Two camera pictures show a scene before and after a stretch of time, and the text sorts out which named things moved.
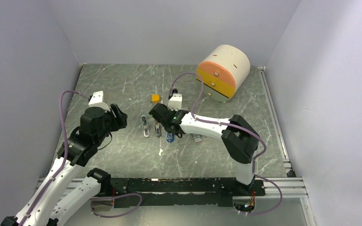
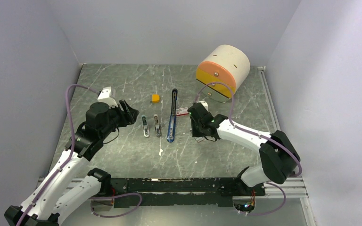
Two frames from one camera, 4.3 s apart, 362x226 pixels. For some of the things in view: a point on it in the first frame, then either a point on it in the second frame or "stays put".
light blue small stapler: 145,126 stays put
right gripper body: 165,125 to 196,128
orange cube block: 155,98 stays put
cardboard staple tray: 197,137 stays put
